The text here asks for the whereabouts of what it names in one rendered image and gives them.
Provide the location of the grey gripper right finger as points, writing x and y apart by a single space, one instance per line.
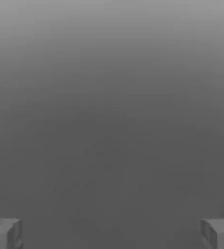
220 234

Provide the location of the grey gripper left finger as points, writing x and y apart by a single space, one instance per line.
3 234

